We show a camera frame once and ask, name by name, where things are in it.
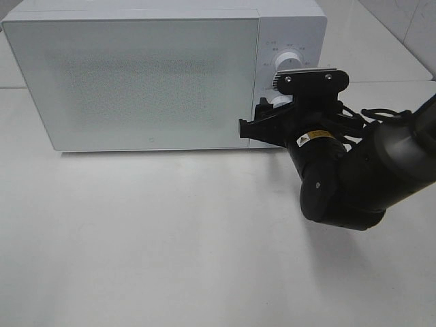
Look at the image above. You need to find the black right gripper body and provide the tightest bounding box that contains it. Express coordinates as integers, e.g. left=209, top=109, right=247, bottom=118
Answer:
left=238, top=93, right=361, bottom=148

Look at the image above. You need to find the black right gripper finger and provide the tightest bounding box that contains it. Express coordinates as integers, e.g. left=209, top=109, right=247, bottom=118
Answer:
left=272, top=68, right=349, bottom=95
left=254, top=97, right=274, bottom=119

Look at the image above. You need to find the white timer knob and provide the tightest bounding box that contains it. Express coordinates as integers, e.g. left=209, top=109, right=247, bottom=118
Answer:
left=271, top=95, right=293, bottom=108

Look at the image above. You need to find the white microwave door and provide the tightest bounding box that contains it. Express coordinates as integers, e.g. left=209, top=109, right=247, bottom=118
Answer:
left=4, top=19, right=258, bottom=152

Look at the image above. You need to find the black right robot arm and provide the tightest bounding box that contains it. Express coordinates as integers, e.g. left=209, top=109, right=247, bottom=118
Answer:
left=239, top=68, right=435, bottom=230

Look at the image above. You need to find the upper white power knob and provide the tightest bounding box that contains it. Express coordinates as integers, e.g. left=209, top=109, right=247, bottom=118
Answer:
left=274, top=49, right=303, bottom=72

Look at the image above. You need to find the white microwave oven body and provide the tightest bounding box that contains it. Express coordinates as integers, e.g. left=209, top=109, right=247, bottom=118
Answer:
left=1, top=1, right=327, bottom=149

